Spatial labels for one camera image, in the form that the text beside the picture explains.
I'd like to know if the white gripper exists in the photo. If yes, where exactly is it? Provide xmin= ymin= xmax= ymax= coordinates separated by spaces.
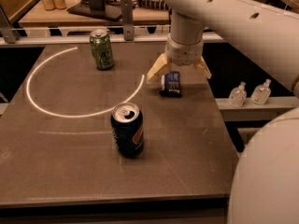
xmin=147 ymin=35 xmax=212 ymax=83

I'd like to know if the dark blue rxbar wrapper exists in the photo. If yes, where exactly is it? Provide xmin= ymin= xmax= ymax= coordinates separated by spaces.
xmin=160 ymin=71 xmax=181 ymax=97

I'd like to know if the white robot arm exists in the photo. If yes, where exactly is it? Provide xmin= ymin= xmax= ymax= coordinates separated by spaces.
xmin=147 ymin=0 xmax=299 ymax=224

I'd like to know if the blue pepsi can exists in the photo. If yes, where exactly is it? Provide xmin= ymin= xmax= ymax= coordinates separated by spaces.
xmin=110 ymin=103 xmax=144 ymax=158

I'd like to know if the green soda can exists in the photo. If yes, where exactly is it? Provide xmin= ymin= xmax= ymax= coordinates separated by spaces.
xmin=90 ymin=29 xmax=114 ymax=70

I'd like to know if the clear sanitizer bottle left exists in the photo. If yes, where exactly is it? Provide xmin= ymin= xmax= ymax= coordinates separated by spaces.
xmin=228 ymin=82 xmax=247 ymax=107

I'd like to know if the clear sanitizer bottle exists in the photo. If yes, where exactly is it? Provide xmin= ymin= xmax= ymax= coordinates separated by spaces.
xmin=228 ymin=82 xmax=247 ymax=107
xmin=250 ymin=79 xmax=271 ymax=105

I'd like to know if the black power strip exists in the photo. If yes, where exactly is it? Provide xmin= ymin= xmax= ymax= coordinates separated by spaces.
xmin=137 ymin=0 xmax=169 ymax=10

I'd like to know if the clear sanitizer bottle right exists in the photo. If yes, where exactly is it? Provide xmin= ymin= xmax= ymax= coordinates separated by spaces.
xmin=250 ymin=79 xmax=271 ymax=105

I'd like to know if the grey side shelf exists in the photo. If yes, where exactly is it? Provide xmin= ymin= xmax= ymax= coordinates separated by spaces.
xmin=216 ymin=96 xmax=299 ymax=121

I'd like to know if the black monitor stand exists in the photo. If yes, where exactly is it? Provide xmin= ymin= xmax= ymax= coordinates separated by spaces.
xmin=67 ymin=0 xmax=121 ymax=21

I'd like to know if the wooden background desk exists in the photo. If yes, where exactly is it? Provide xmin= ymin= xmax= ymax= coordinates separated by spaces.
xmin=19 ymin=2 xmax=169 ymax=28

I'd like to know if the grey metal railing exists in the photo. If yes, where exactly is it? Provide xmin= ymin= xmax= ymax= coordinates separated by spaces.
xmin=1 ymin=7 xmax=225 ymax=47

